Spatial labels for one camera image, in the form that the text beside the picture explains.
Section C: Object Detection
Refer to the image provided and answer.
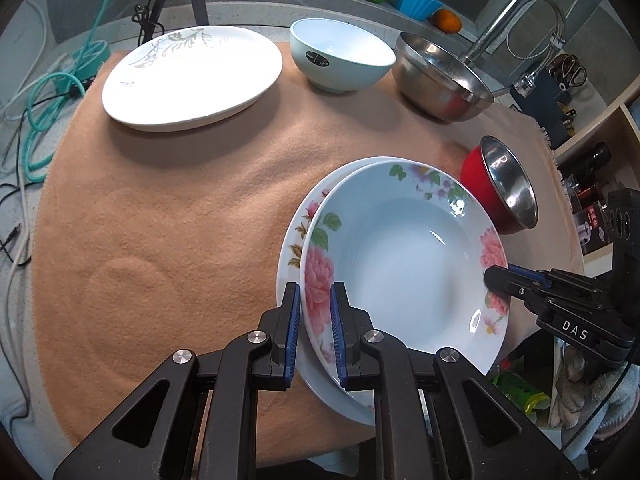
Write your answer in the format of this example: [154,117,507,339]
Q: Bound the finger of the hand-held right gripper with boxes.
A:
[484,266,548,306]
[510,269,553,286]

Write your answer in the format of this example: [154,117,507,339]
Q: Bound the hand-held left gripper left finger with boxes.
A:
[52,282,303,480]

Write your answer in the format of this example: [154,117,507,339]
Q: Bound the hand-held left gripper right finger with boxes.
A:
[330,281,581,480]

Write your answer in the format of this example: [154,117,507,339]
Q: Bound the shallow floral plate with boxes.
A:
[276,157,416,427]

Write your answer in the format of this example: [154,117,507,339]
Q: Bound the deep floral plate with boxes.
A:
[300,162,511,378]

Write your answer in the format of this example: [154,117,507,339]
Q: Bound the red steel bowl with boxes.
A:
[459,135,540,236]

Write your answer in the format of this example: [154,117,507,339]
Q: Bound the large steel bowl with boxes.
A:
[391,32,495,123]

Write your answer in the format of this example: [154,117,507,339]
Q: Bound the light blue bowl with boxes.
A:
[289,18,397,95]

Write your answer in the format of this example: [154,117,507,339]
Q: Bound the white oval leaf-print plate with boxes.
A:
[101,25,284,133]

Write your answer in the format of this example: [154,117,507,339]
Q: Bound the person's right hand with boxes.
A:
[550,347,636,441]

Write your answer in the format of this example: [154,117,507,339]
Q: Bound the red label box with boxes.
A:
[575,200,613,253]

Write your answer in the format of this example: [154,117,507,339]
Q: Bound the green plastic packet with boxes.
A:
[487,360,551,413]

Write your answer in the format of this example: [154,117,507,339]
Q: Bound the dark sauce bottle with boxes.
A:
[575,142,613,196]

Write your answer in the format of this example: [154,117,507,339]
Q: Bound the wooden shelf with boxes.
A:
[550,102,640,281]

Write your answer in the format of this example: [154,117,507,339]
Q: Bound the dark blue utensil holder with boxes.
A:
[515,52,588,136]

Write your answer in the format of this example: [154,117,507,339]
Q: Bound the beige cloth mat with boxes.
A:
[30,42,586,461]

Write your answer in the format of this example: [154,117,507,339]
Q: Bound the chrome faucet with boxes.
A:
[462,0,568,98]

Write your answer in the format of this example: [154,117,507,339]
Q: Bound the orange fruit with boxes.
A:
[432,9,462,33]

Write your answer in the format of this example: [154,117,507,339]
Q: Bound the blue ribbed container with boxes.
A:
[395,0,443,22]

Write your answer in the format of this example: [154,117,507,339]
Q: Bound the black-handled scissors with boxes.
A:
[550,54,587,88]

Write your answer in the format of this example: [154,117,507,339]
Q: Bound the grey cable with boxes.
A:
[0,180,33,418]

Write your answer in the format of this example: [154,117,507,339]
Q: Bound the black cable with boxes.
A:
[0,182,31,256]

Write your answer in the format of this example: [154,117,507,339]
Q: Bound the teal cable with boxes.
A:
[20,0,123,183]

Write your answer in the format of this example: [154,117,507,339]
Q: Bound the white cable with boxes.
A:
[0,0,71,121]

